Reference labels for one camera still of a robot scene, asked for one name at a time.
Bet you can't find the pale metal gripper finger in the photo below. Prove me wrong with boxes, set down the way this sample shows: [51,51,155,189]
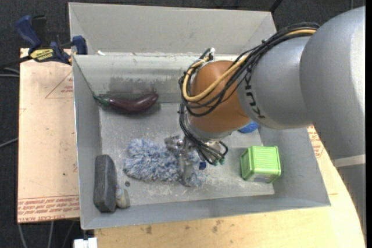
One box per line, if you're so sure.
[185,160,195,187]
[177,152,186,184]

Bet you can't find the blue and white fluffy cloth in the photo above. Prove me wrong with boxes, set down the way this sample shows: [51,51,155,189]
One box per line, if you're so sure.
[123,136,208,188]

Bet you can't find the purple toy eggplant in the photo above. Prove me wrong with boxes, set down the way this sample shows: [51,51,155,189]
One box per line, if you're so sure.
[93,92,160,114]

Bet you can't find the small pale grey toy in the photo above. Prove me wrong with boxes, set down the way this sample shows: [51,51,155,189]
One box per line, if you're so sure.
[116,185,131,210]

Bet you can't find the green plastic cube box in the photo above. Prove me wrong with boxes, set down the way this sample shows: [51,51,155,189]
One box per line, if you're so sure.
[239,145,282,184]

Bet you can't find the blue ball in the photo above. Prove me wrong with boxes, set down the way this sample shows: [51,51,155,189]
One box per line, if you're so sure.
[237,121,260,134]

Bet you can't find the dark grey sponge block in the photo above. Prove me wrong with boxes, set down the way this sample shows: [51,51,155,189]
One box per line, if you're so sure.
[93,154,119,213]

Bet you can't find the grey metal bin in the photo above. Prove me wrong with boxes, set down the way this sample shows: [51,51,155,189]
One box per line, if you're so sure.
[68,2,331,230]

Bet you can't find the brown cardboard board, red print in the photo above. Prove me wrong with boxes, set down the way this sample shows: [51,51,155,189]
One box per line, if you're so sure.
[17,48,325,224]

